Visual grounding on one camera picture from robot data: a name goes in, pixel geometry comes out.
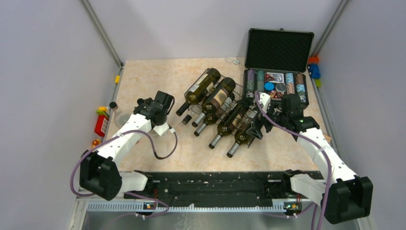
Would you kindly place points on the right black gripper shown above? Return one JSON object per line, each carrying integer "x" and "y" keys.
{"x": 255, "y": 131}

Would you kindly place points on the green wine bottle back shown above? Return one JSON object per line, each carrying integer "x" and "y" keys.
{"x": 241, "y": 137}

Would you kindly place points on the green wine bottle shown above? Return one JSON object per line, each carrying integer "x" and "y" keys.
{"x": 215, "y": 100}
{"x": 230, "y": 122}
{"x": 241, "y": 137}
{"x": 209, "y": 120}

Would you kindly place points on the black wire wine rack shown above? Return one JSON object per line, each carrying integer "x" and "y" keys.
{"x": 239, "y": 93}

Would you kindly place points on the green wine bottle front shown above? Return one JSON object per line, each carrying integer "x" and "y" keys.
{"x": 209, "y": 120}

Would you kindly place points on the dark bottle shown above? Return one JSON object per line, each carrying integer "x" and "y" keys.
{"x": 199, "y": 89}

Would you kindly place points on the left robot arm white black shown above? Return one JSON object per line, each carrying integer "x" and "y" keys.
{"x": 98, "y": 167}

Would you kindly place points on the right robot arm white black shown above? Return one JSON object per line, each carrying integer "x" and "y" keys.
{"x": 344, "y": 195}

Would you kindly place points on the clear round bottle left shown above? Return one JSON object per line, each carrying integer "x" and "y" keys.
{"x": 121, "y": 116}

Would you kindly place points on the red toy block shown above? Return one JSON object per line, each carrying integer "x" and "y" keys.
{"x": 102, "y": 121}

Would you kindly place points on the yellow toy car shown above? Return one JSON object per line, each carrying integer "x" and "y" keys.
{"x": 96, "y": 142}

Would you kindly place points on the black poker chip case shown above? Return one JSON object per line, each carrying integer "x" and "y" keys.
{"x": 275, "y": 64}

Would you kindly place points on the small clear glass lid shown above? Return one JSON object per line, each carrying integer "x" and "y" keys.
{"x": 232, "y": 60}

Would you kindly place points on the blue orange toy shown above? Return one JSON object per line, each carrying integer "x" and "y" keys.
{"x": 313, "y": 70}

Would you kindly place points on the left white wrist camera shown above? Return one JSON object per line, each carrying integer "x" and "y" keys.
{"x": 161, "y": 130}

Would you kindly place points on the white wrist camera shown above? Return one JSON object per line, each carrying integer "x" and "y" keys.
{"x": 161, "y": 130}
{"x": 264, "y": 100}

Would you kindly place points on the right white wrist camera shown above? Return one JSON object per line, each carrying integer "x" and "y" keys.
{"x": 264, "y": 100}

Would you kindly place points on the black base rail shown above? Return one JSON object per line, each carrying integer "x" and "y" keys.
{"x": 217, "y": 189}

